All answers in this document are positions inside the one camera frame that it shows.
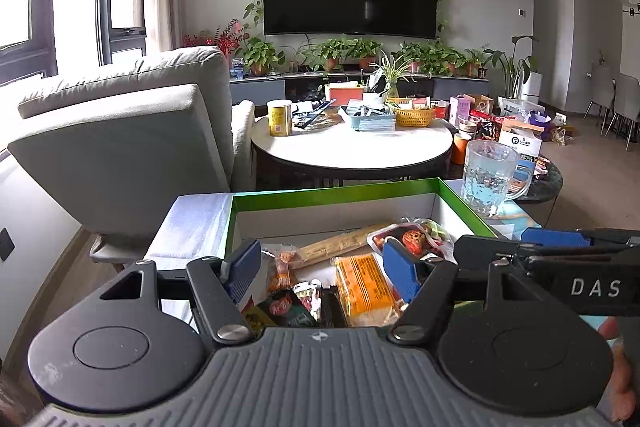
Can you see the dark tv cabinet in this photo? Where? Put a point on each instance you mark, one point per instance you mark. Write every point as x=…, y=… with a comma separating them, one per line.
x=312, y=86

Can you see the grey dining chair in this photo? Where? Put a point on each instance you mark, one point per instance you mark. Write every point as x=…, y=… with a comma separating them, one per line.
x=626, y=105

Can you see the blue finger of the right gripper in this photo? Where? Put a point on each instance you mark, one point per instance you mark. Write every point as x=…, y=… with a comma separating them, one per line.
x=551, y=238

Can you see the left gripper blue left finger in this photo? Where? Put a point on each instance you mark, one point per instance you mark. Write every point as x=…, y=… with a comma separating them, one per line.
x=219, y=285

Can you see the round white coffee table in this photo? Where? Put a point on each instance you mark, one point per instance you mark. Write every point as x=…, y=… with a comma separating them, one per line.
x=336, y=151

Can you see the beige stick snack packet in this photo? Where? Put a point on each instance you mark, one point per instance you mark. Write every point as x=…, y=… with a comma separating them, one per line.
x=337, y=245

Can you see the red black candy packet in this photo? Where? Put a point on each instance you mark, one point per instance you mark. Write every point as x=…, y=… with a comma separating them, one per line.
x=286, y=310

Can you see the yellow woven basket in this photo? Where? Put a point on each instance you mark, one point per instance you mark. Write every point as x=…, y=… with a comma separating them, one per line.
x=411, y=112

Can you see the clear tray red snack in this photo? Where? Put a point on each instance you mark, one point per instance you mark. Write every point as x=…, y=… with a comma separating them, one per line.
x=421, y=237

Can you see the orange jar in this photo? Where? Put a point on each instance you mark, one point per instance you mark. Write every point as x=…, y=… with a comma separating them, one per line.
x=461, y=141

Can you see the clear glass pitcher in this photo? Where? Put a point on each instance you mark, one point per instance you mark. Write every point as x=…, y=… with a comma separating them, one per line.
x=493, y=173

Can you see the tall leafy floor plant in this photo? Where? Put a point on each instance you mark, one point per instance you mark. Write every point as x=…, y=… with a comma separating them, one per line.
x=516, y=70

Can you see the grey sofa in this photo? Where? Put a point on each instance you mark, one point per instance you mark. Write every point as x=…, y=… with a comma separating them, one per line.
x=116, y=147

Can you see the orange snack packet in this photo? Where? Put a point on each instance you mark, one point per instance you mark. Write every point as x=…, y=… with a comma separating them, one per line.
x=365, y=296

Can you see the red flower plant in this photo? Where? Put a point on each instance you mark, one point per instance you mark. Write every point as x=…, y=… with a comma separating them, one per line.
x=227, y=39

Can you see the spider plant in vase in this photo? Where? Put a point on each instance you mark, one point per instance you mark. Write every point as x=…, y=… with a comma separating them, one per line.
x=388, y=70

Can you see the green cardboard box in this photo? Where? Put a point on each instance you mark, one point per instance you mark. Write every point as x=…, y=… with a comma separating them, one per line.
x=294, y=215

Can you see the blue plastic basket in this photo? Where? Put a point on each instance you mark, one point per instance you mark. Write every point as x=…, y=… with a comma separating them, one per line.
x=364, y=119

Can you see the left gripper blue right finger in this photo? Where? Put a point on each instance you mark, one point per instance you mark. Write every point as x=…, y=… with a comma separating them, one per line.
x=426, y=287

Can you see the person right hand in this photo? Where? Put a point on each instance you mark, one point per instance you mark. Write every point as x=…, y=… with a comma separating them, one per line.
x=621, y=395

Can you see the white cardboard box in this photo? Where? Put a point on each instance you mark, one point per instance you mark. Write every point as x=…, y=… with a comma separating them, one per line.
x=522, y=137

